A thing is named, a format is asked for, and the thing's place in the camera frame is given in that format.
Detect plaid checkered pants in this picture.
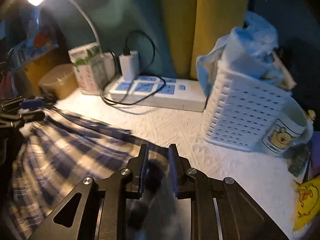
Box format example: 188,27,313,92
2,106,176,240

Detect tablet with red screen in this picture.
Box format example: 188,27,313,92
0,71,14,99

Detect cardboard box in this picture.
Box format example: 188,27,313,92
21,48,70,97

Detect brown lidded box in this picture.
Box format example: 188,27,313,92
38,64,78,100

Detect white textured tablecloth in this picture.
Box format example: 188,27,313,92
54,90,298,239

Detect snack bag with pumpkin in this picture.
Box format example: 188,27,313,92
13,8,59,68

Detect green white carton box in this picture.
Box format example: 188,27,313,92
68,42,107,96

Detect yellow duck plastic bag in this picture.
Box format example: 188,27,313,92
293,176,319,230

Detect purple case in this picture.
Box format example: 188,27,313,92
309,131,320,178

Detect white perforated plastic basket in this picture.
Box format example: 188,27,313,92
202,60,291,152

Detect white bear mug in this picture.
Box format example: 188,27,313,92
259,98,313,157

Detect white power strip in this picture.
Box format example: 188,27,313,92
104,76,207,112

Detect small figurine behind mug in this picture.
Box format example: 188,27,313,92
307,109,316,123

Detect grey blue curtain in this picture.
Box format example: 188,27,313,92
0,0,176,78

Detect yellow curtain left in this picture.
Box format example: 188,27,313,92
155,0,248,79

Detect white charger with black cable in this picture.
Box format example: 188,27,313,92
100,30,167,106

